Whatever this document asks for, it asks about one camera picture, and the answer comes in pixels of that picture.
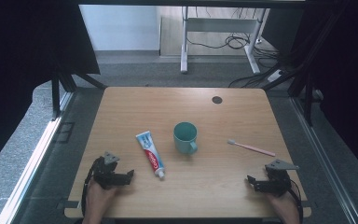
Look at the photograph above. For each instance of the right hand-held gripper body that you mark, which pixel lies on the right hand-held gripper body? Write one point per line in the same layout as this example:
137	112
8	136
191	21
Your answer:
278	183

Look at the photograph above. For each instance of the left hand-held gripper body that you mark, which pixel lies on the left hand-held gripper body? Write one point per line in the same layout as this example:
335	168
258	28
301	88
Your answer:
105	177

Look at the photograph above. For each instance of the person's left hand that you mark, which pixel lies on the person's left hand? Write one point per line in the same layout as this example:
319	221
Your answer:
96	200

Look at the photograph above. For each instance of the person's right hand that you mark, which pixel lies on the person's right hand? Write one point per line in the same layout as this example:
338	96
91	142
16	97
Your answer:
287	208

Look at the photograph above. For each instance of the toothpaste tube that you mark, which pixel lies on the toothpaste tube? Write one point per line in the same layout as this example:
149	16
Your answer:
150	152

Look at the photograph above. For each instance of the pink toothbrush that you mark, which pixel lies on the pink toothbrush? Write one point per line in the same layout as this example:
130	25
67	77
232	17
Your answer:
251	148

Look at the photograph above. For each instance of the dark floor outlet plate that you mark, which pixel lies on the dark floor outlet plate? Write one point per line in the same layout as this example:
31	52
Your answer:
64	132

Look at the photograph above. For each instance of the green cup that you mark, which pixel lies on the green cup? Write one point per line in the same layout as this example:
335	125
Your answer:
183	144

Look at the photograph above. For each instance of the black metal stand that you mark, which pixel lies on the black metal stand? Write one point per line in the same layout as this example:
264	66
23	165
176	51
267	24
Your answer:
55	96
307	99

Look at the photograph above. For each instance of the dark round table grommet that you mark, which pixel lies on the dark round table grommet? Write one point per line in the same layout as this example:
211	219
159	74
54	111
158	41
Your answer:
217	100

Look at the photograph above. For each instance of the white power strip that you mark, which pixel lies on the white power strip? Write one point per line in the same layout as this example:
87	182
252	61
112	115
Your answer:
275	76

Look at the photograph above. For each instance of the black curtain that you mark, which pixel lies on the black curtain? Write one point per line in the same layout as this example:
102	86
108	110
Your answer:
18	62
348	77

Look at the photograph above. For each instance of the aluminium floor rail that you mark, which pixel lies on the aluminium floor rail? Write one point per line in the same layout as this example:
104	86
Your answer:
28	174
323	155

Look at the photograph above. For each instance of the white desk frame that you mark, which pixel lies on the white desk frame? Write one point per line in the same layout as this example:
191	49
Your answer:
184	46

